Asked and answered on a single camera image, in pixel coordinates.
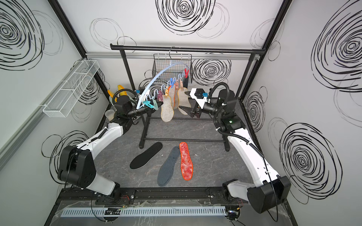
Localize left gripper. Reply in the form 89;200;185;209
127;100;162;120

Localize light blue clip hanger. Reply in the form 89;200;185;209
136;51;184;109

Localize red orange-edged insole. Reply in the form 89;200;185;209
179;142;193;181

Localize black foam insole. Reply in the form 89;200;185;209
130;142;163;170

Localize dark grey felt insole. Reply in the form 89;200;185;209
157;146;180;187

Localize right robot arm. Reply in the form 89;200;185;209
177;82;291;213

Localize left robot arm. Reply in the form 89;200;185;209
58;89;162;201

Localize mint clothespin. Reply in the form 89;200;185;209
152;99;159;111

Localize purple clothespin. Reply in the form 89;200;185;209
157;90;163;102

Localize teal clothespin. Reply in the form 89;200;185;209
143;100;156;109

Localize white orange-edged insole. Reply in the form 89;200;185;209
169;85;179;109

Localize blue clothespin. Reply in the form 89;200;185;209
167;77;177;88

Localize red clothespin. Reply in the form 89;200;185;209
183;68;189;78

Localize yellow insole in toaster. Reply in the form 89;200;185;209
117;85;127;96

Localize orange-yellow insole in toaster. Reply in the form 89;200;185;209
107;90;118;103

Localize clear plastic cup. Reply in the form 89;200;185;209
104;109;116;122

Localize black garment rack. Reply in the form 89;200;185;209
110;44;266;152

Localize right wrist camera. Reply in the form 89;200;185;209
190;88;209;109

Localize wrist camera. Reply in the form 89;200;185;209
135;89;141;100
190;88;209;109

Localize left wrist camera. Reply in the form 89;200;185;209
135;89;141;100

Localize black wire basket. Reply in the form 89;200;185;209
152;53;193;83

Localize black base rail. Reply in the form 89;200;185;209
58;187;238;206

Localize white mesh wall shelf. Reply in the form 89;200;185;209
43;60;100;118

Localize white slotted cable duct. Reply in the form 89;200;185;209
60;206;227;218

